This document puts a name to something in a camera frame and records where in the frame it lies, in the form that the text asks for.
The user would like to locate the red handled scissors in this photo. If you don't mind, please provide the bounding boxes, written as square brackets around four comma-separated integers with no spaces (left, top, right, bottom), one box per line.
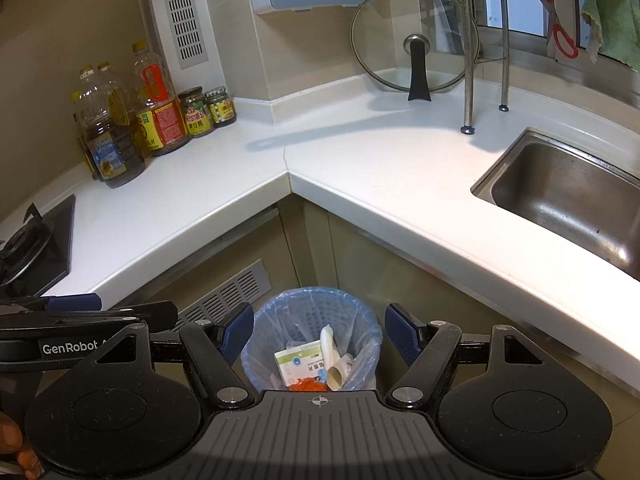
[530,0,580,60]

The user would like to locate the glass pot lid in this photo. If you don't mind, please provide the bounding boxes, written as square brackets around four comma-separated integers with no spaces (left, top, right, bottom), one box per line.
[350,0,482,102]

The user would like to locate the person's left hand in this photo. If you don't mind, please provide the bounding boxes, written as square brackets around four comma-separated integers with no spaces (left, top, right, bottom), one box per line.
[0,410,45,480]

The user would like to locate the large dark oil bottle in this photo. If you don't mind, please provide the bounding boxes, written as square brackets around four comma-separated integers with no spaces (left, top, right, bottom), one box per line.
[77,62,147,189]

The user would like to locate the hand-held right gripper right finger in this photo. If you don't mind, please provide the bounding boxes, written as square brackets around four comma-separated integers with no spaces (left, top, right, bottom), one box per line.
[384,302,546,408]

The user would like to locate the trash bin with blue bag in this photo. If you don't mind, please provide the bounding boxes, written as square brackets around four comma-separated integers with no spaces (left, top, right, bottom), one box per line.
[241,286,383,392]

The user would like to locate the white green medicine box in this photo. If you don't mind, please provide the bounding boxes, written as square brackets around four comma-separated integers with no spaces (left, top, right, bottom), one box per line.
[274,340,328,388]

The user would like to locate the beige paper tube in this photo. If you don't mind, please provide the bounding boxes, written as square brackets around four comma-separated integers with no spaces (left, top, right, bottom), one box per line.
[327,352,356,391]

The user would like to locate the short dark sauce bottle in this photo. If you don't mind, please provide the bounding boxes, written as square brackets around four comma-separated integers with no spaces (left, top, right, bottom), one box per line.
[70,91,96,181]

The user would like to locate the beige cabinet door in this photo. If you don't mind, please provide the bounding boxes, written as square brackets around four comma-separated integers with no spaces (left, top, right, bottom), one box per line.
[327,212,640,411]
[107,205,301,331]

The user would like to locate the grey wall vent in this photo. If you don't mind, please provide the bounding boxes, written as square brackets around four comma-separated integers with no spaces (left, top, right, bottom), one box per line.
[159,0,208,71]

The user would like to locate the small sauce jar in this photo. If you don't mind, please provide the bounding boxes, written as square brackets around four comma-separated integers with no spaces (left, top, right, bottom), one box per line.
[204,86,237,128]

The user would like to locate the grey cabinet vent grille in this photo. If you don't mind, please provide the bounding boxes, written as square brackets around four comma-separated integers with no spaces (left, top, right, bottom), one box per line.
[175,259,273,328]

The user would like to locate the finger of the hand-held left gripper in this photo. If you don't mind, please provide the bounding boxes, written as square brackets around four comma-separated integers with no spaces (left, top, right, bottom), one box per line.
[10,294,103,315]
[0,301,178,332]

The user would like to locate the green dish cloth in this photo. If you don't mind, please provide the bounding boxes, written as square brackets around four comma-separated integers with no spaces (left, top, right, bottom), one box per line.
[581,0,640,71]

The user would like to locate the large sauce jar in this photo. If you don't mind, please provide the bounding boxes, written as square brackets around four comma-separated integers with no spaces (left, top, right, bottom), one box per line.
[177,86,215,138]

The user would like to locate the steel sink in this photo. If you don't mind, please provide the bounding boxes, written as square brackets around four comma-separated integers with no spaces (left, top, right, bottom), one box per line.
[470,127,640,281]

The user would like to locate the oil bottle with orange handle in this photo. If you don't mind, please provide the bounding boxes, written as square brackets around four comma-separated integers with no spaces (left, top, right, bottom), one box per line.
[129,42,192,157]

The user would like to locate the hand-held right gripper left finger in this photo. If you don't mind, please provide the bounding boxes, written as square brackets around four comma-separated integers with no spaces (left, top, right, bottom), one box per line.
[92,302,256,408]

